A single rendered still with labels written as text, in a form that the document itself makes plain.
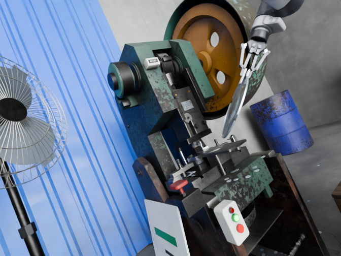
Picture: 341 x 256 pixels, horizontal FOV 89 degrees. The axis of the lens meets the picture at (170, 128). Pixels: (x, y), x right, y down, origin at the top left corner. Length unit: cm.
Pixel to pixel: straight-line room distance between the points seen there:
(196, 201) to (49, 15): 250
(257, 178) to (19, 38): 243
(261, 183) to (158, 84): 73
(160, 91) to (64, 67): 158
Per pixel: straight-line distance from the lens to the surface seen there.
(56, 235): 204
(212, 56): 132
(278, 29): 94
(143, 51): 100
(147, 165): 119
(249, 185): 98
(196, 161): 101
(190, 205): 72
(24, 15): 270
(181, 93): 103
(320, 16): 411
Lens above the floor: 93
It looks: 3 degrees up
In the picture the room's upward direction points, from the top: 24 degrees counter-clockwise
